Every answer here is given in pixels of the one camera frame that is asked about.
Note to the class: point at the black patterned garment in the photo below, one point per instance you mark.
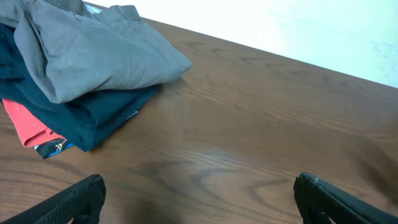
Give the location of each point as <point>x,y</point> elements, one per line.
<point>53,147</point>

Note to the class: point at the folded navy blue garment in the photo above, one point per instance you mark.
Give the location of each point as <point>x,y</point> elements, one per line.
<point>86,121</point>

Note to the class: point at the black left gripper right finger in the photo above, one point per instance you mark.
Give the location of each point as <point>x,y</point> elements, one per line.
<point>319,202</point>

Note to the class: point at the grey shorts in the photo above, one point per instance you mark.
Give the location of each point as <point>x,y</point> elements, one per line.
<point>70,51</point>

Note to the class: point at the folded red garment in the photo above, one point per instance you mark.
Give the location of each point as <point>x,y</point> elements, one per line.
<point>30,130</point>

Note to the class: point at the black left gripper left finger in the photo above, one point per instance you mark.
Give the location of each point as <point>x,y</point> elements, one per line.
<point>81,203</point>

